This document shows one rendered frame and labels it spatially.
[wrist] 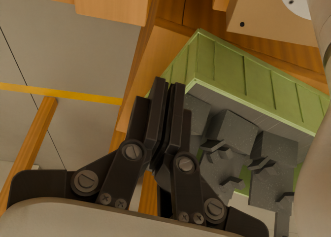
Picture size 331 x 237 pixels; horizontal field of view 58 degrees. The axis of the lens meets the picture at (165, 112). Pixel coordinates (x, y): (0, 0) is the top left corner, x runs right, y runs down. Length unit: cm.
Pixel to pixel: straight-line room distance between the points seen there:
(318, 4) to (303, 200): 24
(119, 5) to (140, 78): 33
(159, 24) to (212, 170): 45
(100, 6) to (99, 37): 129
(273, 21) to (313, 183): 34
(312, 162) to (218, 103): 55
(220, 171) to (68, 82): 159
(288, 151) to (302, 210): 69
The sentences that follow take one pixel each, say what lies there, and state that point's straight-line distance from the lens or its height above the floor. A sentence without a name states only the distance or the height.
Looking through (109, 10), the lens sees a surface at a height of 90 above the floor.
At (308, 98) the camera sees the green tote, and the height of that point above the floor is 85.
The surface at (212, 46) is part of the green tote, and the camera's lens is 72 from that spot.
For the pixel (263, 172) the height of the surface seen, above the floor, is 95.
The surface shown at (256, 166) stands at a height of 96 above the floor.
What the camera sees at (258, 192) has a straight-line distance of 99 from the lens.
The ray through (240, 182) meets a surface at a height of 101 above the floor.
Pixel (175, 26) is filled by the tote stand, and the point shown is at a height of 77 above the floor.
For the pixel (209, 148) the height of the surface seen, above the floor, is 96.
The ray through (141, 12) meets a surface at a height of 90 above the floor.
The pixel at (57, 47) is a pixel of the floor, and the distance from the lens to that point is 207.
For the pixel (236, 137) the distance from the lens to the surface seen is 89.
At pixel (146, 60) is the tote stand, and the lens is 83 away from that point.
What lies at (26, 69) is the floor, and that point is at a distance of 235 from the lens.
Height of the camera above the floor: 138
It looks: 36 degrees down
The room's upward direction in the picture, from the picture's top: 172 degrees counter-clockwise
